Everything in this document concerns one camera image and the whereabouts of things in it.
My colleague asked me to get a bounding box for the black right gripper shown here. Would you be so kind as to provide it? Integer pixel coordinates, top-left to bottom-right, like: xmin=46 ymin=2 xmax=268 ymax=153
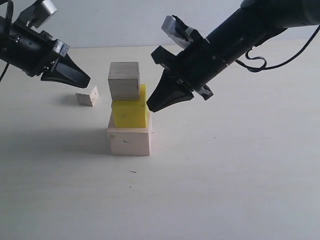
xmin=146 ymin=38 xmax=228 ymax=113

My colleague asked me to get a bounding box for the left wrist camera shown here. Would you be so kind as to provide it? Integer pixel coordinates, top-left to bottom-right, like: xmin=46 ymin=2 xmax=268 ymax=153
xmin=17 ymin=0 xmax=58 ymax=29

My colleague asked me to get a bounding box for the medium wooden cube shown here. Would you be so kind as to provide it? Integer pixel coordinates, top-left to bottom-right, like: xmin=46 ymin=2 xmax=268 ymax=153
xmin=108 ymin=61 xmax=140 ymax=101

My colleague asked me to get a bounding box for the large wooden cube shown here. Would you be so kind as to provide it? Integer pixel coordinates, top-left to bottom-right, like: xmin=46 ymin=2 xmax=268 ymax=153
xmin=106 ymin=112 xmax=152 ymax=156

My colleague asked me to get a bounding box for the small wooden cube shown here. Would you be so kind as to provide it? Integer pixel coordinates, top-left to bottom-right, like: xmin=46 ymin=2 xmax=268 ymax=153
xmin=75 ymin=85 xmax=100 ymax=107

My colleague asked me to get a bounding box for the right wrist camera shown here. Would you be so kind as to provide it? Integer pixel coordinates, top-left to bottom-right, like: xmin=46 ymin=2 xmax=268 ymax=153
xmin=161 ymin=15 xmax=200 ymax=49

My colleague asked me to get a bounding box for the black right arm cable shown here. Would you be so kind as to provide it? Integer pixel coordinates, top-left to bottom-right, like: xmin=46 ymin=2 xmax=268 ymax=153
xmin=234 ymin=23 xmax=320 ymax=73

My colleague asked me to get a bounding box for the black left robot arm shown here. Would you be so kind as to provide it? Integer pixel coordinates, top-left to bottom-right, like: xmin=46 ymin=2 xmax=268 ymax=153
xmin=0 ymin=20 xmax=91 ymax=89

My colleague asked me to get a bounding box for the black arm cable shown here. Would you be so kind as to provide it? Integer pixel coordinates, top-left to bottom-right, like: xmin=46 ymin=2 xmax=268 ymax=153
xmin=0 ymin=0 xmax=14 ymax=83
xmin=234 ymin=23 xmax=320 ymax=73

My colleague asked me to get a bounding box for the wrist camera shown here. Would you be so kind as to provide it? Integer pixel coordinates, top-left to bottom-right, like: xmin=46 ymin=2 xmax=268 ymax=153
xmin=161 ymin=15 xmax=200 ymax=49
xmin=17 ymin=0 xmax=58 ymax=29

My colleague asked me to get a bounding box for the yellow foam cube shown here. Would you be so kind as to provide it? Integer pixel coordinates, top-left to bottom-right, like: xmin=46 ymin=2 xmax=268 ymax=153
xmin=111 ymin=84 xmax=148 ymax=128

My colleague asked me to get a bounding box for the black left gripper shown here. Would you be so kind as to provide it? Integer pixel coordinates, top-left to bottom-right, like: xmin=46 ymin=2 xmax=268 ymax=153
xmin=4 ymin=23 xmax=91 ymax=88

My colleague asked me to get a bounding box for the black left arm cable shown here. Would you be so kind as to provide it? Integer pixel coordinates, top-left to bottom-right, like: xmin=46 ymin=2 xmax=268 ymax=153
xmin=0 ymin=0 xmax=14 ymax=83

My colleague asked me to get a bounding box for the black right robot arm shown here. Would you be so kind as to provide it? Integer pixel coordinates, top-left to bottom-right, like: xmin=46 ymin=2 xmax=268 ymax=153
xmin=146 ymin=0 xmax=320 ymax=113

